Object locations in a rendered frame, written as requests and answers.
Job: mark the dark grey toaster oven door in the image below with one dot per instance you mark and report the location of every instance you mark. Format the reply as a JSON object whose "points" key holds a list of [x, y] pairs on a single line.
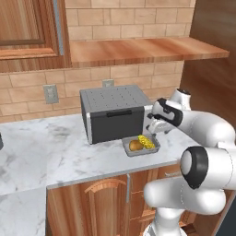
{"points": [[116, 129]]}

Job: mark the yellow corn cob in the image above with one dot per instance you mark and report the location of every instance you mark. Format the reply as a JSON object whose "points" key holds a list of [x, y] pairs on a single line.
{"points": [[147, 142]]}

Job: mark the wooden drawer front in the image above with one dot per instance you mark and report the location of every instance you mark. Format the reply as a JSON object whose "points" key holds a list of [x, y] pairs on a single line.
{"points": [[139, 181]]}

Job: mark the grey toaster oven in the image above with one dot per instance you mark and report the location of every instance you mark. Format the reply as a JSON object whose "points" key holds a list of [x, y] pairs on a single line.
{"points": [[113, 96]]}

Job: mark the wooden wall shelf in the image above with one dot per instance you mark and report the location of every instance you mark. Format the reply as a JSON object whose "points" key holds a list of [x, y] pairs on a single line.
{"points": [[138, 50]]}

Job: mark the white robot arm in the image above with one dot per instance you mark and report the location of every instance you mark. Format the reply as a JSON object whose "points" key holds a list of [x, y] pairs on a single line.
{"points": [[212, 167]]}

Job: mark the wooden base cupboard door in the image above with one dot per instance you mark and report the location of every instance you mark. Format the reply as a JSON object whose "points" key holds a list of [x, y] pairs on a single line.
{"points": [[92, 209]]}

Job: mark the grey tupperware container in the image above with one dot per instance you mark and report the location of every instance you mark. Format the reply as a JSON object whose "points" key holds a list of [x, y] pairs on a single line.
{"points": [[131, 152]]}

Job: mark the tall wooden cupboard panel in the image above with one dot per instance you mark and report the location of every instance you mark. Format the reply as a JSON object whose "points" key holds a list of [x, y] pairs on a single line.
{"points": [[212, 70]]}

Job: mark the dark grey tall appliance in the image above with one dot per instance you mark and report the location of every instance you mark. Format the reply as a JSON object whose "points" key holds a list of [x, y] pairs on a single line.
{"points": [[229, 222]]}

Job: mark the grey wall outlet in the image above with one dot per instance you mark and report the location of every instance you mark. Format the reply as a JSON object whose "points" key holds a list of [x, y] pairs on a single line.
{"points": [[108, 83], [51, 94]]}

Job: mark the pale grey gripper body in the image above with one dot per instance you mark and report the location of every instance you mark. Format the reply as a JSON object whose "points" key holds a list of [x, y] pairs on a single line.
{"points": [[157, 126]]}

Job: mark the brown potato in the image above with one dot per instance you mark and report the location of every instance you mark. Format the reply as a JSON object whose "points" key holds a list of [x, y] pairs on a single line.
{"points": [[135, 145]]}

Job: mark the wooden wall cupboard door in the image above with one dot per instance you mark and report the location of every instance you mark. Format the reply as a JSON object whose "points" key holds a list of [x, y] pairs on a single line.
{"points": [[27, 33]]}

